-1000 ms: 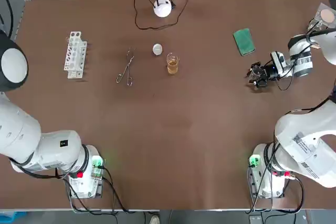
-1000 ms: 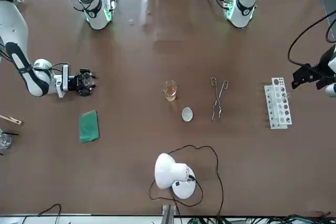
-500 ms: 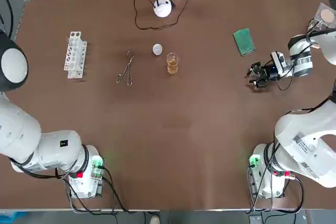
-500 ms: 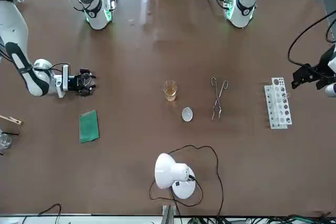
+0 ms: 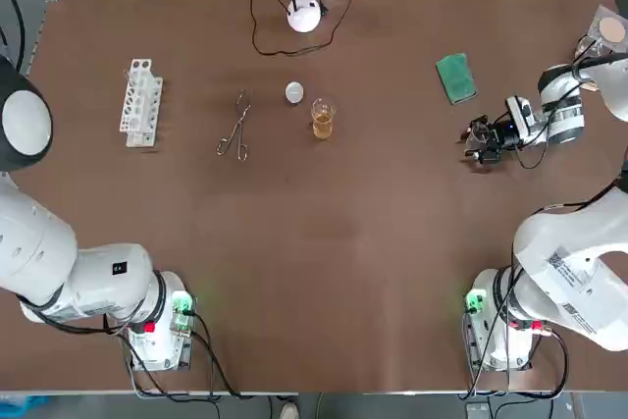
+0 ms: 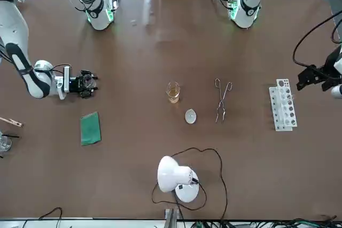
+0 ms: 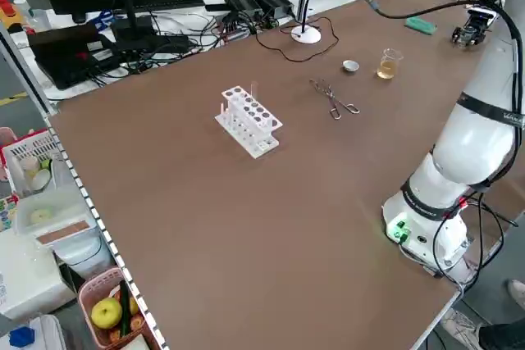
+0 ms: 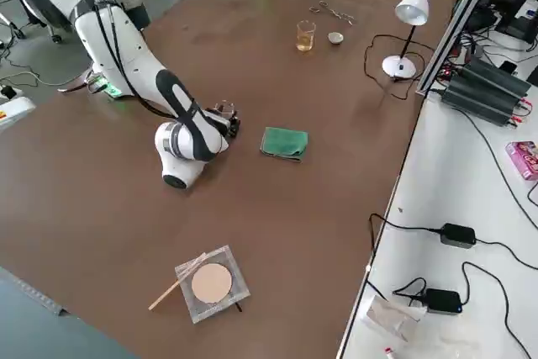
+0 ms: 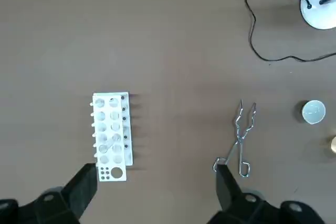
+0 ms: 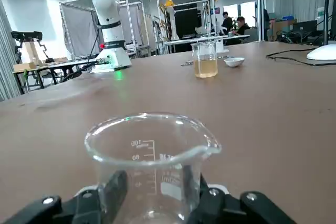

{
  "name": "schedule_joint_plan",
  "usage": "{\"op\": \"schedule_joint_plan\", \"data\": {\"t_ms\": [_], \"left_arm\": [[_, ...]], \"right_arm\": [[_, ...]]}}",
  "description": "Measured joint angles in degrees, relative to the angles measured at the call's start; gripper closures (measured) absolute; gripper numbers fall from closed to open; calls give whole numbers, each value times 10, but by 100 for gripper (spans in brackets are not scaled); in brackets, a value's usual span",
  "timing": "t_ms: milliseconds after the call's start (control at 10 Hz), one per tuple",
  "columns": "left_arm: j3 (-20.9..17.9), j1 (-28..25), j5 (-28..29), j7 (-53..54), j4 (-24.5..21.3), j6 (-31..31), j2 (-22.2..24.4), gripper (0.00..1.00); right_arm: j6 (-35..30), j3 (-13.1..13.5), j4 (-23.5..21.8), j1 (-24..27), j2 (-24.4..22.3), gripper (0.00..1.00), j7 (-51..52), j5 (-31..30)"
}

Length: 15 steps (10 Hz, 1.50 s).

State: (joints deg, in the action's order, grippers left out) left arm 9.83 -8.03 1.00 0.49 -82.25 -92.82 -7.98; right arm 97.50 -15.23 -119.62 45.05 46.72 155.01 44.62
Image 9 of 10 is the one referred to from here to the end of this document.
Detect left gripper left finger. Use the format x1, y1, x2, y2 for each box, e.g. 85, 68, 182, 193
0, 163, 98, 224

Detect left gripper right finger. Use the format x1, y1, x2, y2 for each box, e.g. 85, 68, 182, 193
209, 164, 323, 224

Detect clear glass test tube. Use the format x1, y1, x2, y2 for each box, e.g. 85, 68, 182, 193
98, 136, 121, 154

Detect white test tube rack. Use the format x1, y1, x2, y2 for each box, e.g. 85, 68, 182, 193
89, 92, 134, 183

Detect metal crucible tongs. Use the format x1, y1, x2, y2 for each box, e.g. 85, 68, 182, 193
212, 99, 257, 177

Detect small white ceramic dish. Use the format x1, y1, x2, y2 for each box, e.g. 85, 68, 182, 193
301, 100, 327, 124

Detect white desk lamp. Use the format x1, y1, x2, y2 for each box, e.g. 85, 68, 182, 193
299, 0, 336, 30

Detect black lamp cable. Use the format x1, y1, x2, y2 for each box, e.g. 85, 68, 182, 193
243, 0, 336, 62

